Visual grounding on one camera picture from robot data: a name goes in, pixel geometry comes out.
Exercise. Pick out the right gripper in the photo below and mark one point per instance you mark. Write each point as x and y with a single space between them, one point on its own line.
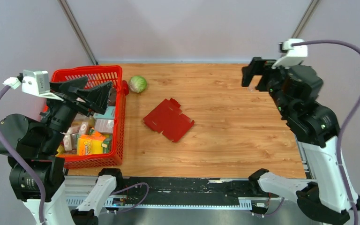
258 66

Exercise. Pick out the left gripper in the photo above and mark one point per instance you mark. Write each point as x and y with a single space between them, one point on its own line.
95 99

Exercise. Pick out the red paper box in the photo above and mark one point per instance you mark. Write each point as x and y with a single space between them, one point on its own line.
167 119

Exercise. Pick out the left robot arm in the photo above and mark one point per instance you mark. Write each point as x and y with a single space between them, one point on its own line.
36 176

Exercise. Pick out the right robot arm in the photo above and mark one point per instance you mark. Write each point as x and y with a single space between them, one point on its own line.
328 196

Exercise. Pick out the teal box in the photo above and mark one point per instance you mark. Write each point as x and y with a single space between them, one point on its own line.
108 115

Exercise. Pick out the pink box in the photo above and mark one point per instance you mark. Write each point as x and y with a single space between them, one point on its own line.
104 126

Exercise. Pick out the red pepper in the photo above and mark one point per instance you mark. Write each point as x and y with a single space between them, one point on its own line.
125 87

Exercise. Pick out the red plastic basket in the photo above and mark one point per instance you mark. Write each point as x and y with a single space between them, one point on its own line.
96 76

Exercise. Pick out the green cabbage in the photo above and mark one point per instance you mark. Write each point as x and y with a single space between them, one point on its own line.
137 84

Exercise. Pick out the orange yellow snack bag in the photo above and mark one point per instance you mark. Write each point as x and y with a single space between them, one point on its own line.
95 143

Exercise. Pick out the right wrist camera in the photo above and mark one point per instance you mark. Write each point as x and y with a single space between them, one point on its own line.
293 55

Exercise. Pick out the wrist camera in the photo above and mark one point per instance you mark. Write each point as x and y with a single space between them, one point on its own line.
293 55
31 82

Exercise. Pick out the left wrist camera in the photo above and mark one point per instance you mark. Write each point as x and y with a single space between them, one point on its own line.
31 82

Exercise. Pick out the aluminium frame rail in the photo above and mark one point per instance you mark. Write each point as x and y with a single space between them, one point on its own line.
274 207

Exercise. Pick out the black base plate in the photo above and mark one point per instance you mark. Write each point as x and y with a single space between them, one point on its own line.
187 191

